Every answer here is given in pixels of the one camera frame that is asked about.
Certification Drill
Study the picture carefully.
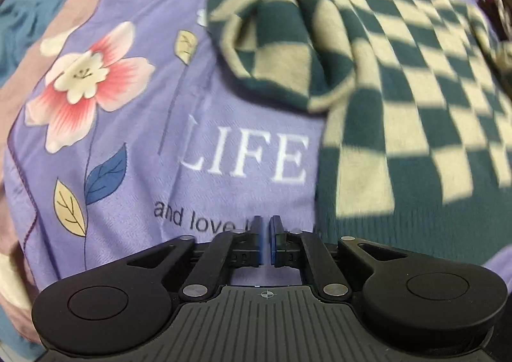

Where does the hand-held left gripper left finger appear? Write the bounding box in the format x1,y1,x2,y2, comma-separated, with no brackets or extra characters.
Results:
127,215,267,302

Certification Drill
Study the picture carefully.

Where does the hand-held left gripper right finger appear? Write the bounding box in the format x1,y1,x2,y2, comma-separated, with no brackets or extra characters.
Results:
269,215,409,301

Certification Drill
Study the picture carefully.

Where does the green beige checkered sweater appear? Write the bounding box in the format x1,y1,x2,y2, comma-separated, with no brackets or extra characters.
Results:
205,0,512,270

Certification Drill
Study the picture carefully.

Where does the pile of dark clothes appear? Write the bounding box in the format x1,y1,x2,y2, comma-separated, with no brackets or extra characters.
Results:
472,0,512,70

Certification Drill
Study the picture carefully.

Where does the purple floral bed sheet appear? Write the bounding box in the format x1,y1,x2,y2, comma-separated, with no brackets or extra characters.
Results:
0,0,512,351

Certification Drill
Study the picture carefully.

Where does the teal blanket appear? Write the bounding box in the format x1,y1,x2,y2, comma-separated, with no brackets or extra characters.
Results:
0,0,105,86

